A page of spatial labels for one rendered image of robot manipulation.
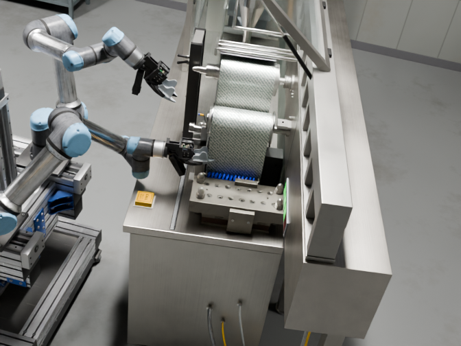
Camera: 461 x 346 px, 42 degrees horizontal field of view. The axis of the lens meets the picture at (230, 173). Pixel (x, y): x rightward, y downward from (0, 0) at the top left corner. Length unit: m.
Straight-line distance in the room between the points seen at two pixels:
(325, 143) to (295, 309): 0.50
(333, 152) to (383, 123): 3.41
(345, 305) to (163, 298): 1.16
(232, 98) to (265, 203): 0.49
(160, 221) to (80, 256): 0.89
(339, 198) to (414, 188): 2.97
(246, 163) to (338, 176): 0.92
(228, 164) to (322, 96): 0.70
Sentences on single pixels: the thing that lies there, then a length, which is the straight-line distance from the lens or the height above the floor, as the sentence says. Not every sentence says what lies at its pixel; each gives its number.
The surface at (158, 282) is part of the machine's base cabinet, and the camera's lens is 2.70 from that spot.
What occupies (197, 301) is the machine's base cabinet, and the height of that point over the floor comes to 0.49.
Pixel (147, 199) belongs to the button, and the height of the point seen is 0.92.
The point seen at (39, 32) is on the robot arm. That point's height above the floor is 1.46.
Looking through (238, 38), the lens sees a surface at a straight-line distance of 3.38.
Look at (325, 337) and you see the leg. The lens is 2.08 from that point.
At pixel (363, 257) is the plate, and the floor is 1.44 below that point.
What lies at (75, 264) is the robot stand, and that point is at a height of 0.21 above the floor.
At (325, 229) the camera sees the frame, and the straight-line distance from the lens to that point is 1.62.
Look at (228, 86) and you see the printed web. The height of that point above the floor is 1.31.
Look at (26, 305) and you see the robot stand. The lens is 3.14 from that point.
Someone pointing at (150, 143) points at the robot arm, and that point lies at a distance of 2.50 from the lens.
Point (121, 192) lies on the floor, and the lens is 3.98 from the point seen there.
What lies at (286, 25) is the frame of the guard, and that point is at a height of 1.80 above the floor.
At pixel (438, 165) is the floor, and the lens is 4.85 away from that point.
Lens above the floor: 2.65
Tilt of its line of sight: 39 degrees down
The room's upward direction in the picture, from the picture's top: 9 degrees clockwise
